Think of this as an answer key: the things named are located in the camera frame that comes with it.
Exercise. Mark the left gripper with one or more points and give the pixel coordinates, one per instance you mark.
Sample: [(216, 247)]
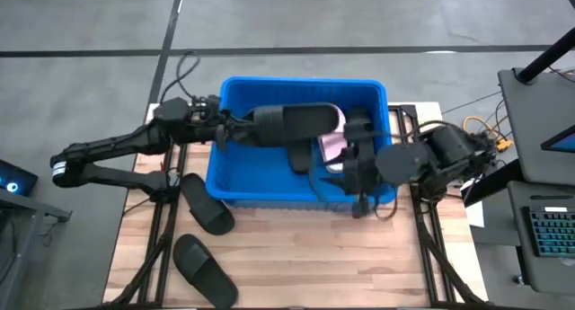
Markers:
[(227, 130)]

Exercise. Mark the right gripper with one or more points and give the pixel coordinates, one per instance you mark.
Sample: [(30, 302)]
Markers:
[(359, 175)]

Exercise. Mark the pale pink slide sandal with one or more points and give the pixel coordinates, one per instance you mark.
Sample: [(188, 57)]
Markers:
[(330, 150)]

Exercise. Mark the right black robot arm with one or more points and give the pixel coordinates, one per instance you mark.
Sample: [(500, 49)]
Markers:
[(404, 164)]

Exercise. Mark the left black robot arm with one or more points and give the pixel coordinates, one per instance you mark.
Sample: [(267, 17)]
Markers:
[(112, 146)]

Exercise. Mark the blue plastic bin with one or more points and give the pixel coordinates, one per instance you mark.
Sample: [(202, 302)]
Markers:
[(260, 175)]

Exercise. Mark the white paper sheet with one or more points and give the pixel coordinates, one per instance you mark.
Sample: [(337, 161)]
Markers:
[(477, 215)]

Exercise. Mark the grey desk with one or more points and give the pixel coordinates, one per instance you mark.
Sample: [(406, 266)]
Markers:
[(539, 108)]

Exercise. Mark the grey keyboard shelf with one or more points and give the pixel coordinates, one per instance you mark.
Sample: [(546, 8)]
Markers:
[(525, 274)]

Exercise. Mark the backlit computer keyboard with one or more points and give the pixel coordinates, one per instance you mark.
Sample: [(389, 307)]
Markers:
[(552, 233)]

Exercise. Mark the flat computer monitor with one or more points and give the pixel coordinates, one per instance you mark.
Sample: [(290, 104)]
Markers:
[(566, 144)]

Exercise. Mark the black stand pole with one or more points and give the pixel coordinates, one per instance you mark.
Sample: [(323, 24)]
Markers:
[(543, 58)]

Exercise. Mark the grey side stand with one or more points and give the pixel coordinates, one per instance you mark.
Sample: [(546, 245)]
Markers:
[(45, 211)]

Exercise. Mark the black device blue light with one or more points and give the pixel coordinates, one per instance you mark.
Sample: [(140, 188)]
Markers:
[(18, 177)]

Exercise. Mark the black aluminium table frame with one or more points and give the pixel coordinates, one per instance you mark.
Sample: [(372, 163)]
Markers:
[(406, 108)]

